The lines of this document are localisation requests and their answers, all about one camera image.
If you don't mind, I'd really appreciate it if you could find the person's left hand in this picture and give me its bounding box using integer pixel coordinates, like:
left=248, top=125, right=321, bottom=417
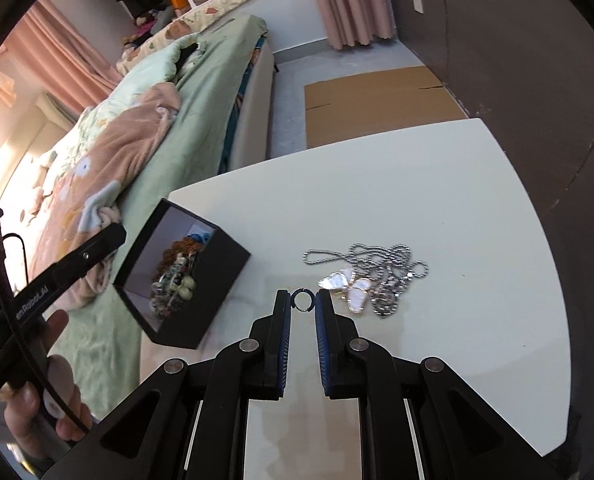
left=0, top=310, right=95, bottom=462

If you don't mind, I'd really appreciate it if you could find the white low table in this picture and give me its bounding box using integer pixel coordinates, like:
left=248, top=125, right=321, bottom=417
left=138, top=117, right=578, bottom=480

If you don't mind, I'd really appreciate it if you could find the black jewelry box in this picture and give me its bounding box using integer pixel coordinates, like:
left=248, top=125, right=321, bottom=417
left=113, top=198, right=252, bottom=350

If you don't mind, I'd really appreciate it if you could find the brown bead bracelet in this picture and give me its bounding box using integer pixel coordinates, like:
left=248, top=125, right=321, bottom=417
left=158, top=239, right=204, bottom=272

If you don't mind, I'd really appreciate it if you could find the pink curtain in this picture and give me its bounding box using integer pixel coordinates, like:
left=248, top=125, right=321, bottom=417
left=304, top=0, right=398, bottom=51
left=0, top=0, right=124, bottom=127

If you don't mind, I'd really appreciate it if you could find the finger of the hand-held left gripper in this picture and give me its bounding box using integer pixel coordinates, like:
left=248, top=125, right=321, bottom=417
left=51, top=221, right=128, bottom=289

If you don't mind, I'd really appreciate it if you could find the light green floral quilt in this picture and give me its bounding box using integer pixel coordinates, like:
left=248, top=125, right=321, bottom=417
left=42, top=32, right=214, bottom=182

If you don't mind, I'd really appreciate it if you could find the brown cardboard sheet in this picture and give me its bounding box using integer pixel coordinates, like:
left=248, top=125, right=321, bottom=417
left=303, top=65, right=471, bottom=150

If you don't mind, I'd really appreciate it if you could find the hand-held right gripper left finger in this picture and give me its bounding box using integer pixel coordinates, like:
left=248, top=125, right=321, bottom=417
left=42, top=289, right=294, bottom=480

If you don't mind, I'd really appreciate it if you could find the pink floral blanket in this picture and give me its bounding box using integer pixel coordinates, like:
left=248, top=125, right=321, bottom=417
left=26, top=82, right=183, bottom=309

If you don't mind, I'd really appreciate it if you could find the floral window seat mattress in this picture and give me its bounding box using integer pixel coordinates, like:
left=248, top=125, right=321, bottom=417
left=116, top=0, right=311, bottom=74

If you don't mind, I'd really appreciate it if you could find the white butterfly shell pendant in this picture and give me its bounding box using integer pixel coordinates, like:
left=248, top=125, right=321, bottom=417
left=319, top=269, right=376, bottom=315

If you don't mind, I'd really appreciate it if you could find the beige bed frame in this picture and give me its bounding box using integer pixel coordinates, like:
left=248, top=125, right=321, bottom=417
left=226, top=37, right=279, bottom=172

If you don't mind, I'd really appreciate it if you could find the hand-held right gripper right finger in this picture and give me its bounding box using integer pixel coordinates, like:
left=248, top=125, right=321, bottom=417
left=314, top=289, right=564, bottom=480

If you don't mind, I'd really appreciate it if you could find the dark brown wardrobe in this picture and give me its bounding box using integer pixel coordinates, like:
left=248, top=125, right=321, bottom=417
left=381, top=0, right=594, bottom=313

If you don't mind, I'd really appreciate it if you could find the silver ball chain necklace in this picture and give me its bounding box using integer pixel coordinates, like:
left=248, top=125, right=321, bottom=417
left=303, top=242, right=430, bottom=321

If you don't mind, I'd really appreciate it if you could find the bed with green sheet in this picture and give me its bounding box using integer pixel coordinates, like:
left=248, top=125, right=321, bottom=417
left=27, top=14, right=270, bottom=423

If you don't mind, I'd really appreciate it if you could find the small dark ring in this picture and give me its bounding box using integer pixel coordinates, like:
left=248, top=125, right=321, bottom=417
left=290, top=287, right=319, bottom=313

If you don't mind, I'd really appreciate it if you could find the beige headboard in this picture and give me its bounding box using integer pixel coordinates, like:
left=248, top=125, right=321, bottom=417
left=34, top=91, right=81, bottom=127

